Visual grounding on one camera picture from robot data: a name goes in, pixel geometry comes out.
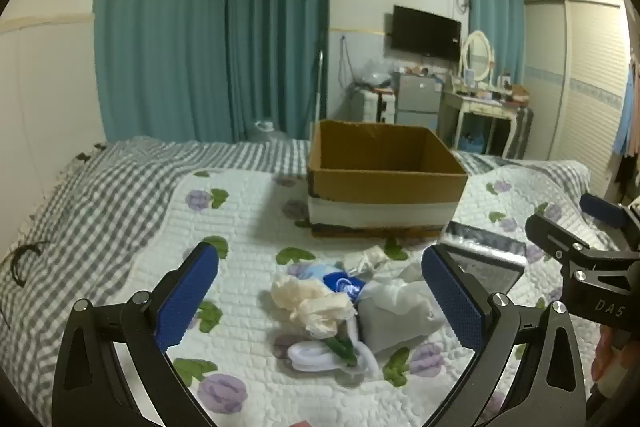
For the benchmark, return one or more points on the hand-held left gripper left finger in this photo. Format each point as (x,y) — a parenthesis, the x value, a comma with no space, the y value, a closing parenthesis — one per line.
(187,297)

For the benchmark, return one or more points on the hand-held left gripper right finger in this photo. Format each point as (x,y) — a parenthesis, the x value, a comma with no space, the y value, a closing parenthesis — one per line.
(452,302)

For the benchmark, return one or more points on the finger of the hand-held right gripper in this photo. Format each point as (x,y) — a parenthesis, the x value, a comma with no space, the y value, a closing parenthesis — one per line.
(550,232)
(602,208)

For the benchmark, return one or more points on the grey soft cloth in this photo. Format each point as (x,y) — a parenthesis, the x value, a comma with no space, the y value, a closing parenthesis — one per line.
(395,324)

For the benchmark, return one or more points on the small white sock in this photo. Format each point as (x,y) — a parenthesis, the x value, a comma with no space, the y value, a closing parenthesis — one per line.
(365,257)

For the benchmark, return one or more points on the blue snack packet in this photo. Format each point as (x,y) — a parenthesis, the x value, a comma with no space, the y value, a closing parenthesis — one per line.
(342,284)

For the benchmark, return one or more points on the cream cloth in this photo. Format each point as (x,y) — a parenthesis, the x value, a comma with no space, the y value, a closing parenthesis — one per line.
(300,294)

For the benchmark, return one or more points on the brown cardboard box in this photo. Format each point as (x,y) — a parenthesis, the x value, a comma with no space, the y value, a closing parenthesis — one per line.
(385,189)

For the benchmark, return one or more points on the person's right hand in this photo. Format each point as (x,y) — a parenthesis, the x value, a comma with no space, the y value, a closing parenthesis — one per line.
(606,352)

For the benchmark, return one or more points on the clear plastic bag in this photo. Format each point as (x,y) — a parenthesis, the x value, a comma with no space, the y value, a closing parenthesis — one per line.
(395,291)

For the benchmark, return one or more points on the white floral quilt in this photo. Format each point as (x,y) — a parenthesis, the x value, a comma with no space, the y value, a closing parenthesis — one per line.
(240,217)

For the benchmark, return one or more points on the hanging clothes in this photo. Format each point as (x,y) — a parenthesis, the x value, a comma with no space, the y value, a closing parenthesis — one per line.
(627,107)

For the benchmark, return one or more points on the light blue cloth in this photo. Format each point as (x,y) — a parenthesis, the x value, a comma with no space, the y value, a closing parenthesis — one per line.
(312,271)

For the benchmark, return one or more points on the white wardrobe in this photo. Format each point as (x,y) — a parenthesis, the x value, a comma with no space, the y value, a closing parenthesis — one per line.
(575,82)

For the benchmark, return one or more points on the white dressing table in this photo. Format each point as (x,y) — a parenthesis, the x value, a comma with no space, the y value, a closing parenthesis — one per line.
(475,107)

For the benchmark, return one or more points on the black hair band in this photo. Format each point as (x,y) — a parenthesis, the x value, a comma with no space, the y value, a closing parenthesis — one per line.
(20,259)

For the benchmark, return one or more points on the small grey fridge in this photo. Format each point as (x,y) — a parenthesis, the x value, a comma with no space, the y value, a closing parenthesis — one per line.
(417,99)

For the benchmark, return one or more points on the white oval mirror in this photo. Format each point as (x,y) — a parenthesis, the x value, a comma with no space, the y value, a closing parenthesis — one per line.
(477,54)

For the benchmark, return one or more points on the white low cabinet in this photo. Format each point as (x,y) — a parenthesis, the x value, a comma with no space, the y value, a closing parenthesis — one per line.
(367,107)

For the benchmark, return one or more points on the narrow teal curtain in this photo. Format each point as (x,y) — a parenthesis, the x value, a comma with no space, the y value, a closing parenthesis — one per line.
(495,17)

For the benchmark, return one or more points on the metal pole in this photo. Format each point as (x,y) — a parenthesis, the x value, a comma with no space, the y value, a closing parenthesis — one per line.
(319,92)

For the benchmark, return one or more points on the wide teal curtain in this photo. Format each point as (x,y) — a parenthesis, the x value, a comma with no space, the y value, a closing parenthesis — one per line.
(160,32)

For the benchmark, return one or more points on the black wall television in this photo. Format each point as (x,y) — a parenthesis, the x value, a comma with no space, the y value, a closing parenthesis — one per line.
(425,32)

